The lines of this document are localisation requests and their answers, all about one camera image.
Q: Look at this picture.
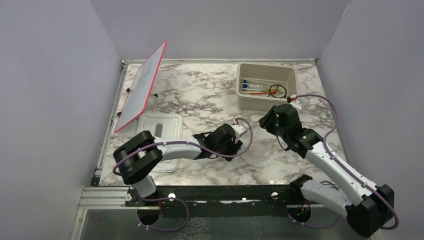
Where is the black wire ring stand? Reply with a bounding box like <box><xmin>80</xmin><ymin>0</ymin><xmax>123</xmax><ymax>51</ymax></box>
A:
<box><xmin>268</xmin><ymin>84</ymin><xmax>288</xmax><ymax>99</ymax></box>

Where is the red plastic spoon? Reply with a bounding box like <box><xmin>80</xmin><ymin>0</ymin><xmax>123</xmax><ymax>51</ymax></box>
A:
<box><xmin>248</xmin><ymin>91</ymin><xmax>273</xmax><ymax>95</ymax></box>

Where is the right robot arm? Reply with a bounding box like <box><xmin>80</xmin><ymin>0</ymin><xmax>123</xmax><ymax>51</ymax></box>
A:
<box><xmin>258</xmin><ymin>104</ymin><xmax>398</xmax><ymax>238</ymax></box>

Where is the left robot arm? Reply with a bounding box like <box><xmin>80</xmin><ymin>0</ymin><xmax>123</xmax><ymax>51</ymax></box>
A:
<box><xmin>112</xmin><ymin>123</ymin><xmax>248</xmax><ymax>206</ymax></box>

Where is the beige plastic bin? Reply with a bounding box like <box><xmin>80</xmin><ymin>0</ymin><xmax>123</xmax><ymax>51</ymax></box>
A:
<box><xmin>235</xmin><ymin>62</ymin><xmax>298</xmax><ymax>112</ymax></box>

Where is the white bin lid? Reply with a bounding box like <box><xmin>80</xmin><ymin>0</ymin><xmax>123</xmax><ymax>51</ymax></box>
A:
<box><xmin>136</xmin><ymin>112</ymin><xmax>183</xmax><ymax>173</ymax></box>

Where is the red framed whiteboard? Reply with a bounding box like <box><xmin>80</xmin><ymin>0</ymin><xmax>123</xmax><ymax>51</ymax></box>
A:
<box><xmin>114</xmin><ymin>41</ymin><xmax>168</xmax><ymax>133</ymax></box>

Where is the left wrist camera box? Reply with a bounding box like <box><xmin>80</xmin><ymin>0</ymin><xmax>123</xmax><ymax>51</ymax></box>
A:
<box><xmin>231</xmin><ymin>124</ymin><xmax>248</xmax><ymax>138</ymax></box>

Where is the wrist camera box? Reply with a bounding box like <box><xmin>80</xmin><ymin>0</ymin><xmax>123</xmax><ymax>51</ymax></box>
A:
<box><xmin>231</xmin><ymin>124</ymin><xmax>248</xmax><ymax>138</ymax></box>
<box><xmin>286</xmin><ymin>94</ymin><xmax>302</xmax><ymax>111</ymax></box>

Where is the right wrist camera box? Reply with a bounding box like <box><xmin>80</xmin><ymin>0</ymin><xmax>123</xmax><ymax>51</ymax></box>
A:
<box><xmin>286</xmin><ymin>94</ymin><xmax>302</xmax><ymax>111</ymax></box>

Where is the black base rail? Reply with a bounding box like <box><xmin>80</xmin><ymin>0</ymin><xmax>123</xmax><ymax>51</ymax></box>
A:
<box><xmin>125</xmin><ymin>184</ymin><xmax>332</xmax><ymax>220</ymax></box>

